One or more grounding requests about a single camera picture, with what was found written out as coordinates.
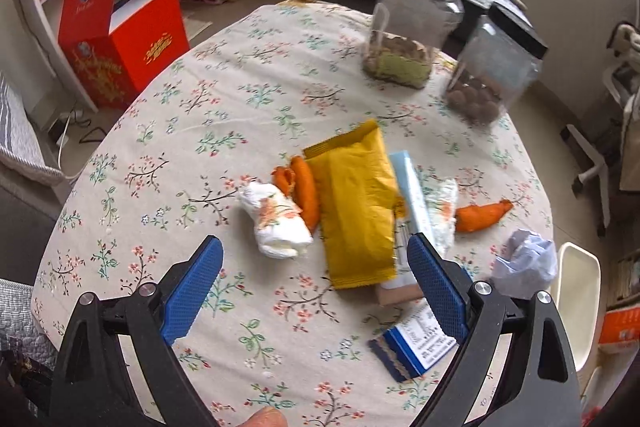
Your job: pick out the yellow snack wrapper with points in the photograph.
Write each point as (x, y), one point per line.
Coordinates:
(357, 212)

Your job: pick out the white printed tissue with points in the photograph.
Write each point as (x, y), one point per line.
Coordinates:
(275, 222)
(444, 217)

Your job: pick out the blue and white packet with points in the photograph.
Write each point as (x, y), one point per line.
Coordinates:
(415, 349)

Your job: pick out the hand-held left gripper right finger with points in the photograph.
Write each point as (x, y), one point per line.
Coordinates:
(440, 292)

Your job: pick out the clear jar with brown balls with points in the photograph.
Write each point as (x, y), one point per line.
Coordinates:
(492, 72)

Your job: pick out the office chair base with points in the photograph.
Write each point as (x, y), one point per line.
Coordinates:
(595, 167)

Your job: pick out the clear jar with green contents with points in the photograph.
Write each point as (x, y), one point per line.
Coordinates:
(410, 32)

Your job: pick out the white power strip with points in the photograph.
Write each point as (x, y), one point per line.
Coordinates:
(65, 129)

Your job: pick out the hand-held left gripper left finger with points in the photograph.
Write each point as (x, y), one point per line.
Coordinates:
(192, 292)

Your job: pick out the orange sock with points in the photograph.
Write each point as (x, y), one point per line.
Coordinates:
(306, 197)
(480, 217)

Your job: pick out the grey quilted blanket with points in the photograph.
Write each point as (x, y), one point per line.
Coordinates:
(22, 327)

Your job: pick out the grey striped cushion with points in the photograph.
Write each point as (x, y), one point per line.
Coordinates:
(20, 137)

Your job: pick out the clothes on office chair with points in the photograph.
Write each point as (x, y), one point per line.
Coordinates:
(627, 107)

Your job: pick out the orange packet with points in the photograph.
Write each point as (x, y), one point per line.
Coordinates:
(620, 329)

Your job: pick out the person's left hand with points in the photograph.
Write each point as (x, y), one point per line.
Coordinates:
(265, 418)

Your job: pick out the red cardboard box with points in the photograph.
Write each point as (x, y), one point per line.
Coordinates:
(140, 42)

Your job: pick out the white bin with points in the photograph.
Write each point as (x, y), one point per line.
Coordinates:
(580, 302)

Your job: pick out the beige cardboard box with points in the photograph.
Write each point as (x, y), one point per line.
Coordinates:
(397, 293)

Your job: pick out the rolled white printed tissue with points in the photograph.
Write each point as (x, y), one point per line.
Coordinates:
(275, 222)

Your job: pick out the light blue carton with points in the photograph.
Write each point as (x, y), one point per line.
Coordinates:
(412, 202)

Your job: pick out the crumpled white paper ball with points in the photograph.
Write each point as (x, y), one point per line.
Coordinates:
(527, 267)

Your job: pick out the small orange peel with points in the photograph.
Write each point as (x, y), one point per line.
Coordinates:
(284, 179)

